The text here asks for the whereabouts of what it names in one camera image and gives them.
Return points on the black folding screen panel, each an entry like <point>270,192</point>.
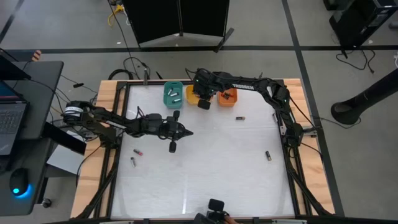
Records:
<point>149,18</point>
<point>202,15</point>

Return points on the orange plastic bin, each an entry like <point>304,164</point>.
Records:
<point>231,102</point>

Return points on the grey box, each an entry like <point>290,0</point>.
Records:
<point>65,160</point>

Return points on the black camera device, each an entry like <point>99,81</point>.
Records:
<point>216,205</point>

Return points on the dark laptop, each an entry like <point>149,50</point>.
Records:
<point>12,121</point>

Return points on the black mouse with blue light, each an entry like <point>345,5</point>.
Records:
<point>18,182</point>

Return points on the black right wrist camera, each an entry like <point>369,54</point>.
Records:
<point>204,104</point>

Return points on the black equipment case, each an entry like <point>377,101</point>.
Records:
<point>357,21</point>

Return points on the silver black battery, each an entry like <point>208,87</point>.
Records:
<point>174,94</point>
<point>176,100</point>
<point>133,161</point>
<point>169,91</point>

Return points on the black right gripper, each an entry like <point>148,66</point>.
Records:
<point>203,84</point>

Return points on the grey metal post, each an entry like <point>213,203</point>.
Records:
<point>145,76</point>
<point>259,76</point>

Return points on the black aluminium table frame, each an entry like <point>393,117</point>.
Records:
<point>155,82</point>

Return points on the teal plastic bin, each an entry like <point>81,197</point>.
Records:
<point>168,104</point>

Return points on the black desk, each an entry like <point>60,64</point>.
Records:
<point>46,93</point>

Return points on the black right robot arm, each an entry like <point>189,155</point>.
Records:
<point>248,86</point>

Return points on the person's hand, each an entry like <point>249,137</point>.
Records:
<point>231,221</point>

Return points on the copper black Duracell battery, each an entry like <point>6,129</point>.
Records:
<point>268,155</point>
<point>240,118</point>

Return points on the orange striped object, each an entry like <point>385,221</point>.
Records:
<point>36,56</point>

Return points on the black flat panel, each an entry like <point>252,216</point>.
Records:
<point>62,137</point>

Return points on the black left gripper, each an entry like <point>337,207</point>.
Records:
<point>169,129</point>

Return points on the black desk caster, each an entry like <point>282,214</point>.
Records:
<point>46,203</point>

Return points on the black angled monitor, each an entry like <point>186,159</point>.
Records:
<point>9,70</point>

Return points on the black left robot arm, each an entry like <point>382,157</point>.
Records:
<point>102,116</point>

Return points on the yellow plastic bin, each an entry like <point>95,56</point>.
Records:
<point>190,98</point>

